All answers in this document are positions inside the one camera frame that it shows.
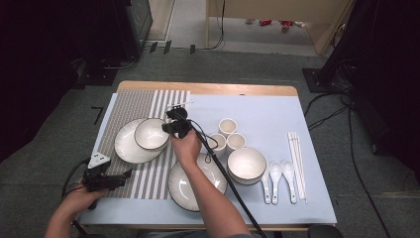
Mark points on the small red object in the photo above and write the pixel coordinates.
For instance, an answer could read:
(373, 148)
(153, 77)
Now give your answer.
(265, 22)
(286, 25)

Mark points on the black curtain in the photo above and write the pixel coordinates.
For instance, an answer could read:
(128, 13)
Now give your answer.
(33, 66)
(396, 66)

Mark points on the dark equipment box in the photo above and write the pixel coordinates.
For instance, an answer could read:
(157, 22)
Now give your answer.
(138, 26)

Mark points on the black stand foot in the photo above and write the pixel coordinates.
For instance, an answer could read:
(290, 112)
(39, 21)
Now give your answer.
(95, 76)

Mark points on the black stool seat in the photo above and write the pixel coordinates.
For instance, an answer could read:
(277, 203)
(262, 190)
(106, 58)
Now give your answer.
(325, 233)

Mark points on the person's left hand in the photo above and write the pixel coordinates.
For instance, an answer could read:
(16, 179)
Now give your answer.
(79, 200)

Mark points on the white plate with dark rim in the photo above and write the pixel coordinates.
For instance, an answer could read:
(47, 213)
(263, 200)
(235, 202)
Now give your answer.
(185, 188)
(127, 148)

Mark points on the striped woven placemat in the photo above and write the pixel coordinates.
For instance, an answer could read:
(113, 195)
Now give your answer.
(132, 102)

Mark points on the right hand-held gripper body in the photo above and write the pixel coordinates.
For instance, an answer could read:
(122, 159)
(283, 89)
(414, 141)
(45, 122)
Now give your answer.
(180, 127)

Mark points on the pale blue table sheet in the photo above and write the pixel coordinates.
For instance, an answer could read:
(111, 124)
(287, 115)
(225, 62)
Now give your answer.
(264, 112)

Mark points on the white bowl with dark rim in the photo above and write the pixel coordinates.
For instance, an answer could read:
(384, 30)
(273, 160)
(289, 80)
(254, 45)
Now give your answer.
(246, 163)
(247, 183)
(150, 134)

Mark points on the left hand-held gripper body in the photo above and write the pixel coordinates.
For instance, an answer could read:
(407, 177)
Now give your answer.
(99, 180)

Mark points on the bundle of white chopsticks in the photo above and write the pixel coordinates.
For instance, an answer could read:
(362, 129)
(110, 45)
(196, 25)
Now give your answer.
(295, 155)

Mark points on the small white object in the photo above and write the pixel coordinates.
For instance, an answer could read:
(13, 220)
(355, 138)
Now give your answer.
(300, 24)

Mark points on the white ceramic soup spoon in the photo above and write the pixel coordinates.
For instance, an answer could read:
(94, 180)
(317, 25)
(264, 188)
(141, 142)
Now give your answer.
(288, 168)
(275, 170)
(266, 195)

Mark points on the beige wooden cabinet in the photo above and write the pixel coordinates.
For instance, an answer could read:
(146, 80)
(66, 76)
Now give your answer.
(280, 8)

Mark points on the black metal stand base plate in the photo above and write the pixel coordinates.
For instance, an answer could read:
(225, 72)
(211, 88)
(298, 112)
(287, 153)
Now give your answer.
(317, 81)

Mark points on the cream ceramic cup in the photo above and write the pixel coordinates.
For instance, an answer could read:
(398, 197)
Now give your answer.
(228, 126)
(236, 141)
(219, 140)

